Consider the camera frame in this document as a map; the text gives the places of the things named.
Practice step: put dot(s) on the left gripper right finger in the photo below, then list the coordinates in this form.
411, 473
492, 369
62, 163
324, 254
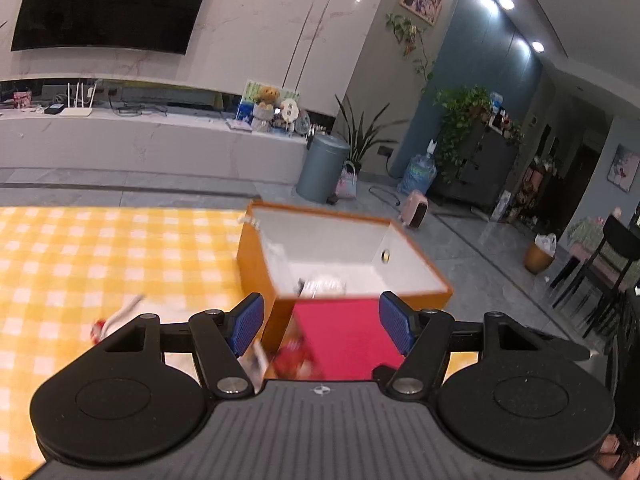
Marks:
399, 321

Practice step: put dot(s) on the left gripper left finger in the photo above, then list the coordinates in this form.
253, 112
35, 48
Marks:
243, 323

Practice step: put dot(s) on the white plastic bag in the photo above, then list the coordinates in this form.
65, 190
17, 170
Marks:
321, 286

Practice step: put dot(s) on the silver foil pouch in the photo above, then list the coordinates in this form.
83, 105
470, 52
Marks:
255, 364

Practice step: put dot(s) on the red Wonderlab box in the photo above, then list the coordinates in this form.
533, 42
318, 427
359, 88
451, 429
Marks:
334, 340

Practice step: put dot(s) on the white cloth towel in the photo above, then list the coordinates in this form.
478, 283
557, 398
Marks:
141, 304

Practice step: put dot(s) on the orange cardboard box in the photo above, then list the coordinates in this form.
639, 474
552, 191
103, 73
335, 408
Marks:
280, 245

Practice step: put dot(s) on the pink small heater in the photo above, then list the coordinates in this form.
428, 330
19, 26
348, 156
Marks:
413, 210

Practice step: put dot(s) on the red strawberry plush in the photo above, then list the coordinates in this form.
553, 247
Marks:
97, 331

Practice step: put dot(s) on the orange waste basket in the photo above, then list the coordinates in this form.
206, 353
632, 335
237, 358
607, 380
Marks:
536, 260

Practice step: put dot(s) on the blue water jug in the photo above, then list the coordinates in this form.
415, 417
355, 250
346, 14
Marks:
419, 175

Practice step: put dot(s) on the white tv console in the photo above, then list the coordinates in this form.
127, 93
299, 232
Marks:
171, 144

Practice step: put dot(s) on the black cabinet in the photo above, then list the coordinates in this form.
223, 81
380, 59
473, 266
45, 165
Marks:
487, 159

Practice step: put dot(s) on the black dining chair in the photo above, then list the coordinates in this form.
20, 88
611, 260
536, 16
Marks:
605, 254

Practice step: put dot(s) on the grey trash can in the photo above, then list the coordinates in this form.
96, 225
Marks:
322, 167

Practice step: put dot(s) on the yellow checkered tablecloth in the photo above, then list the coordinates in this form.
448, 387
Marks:
64, 268

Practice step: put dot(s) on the tall leaf plant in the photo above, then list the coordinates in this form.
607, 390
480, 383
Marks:
362, 136

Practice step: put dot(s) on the green potted plant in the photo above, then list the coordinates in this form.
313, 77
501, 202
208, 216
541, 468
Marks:
463, 108

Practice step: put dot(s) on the teddy bear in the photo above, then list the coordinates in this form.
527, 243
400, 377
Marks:
267, 97

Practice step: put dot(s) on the white router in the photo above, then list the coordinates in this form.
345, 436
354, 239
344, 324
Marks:
79, 101

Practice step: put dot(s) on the framed picture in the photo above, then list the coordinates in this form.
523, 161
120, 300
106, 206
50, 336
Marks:
426, 10

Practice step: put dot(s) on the black television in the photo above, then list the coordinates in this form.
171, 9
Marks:
150, 25

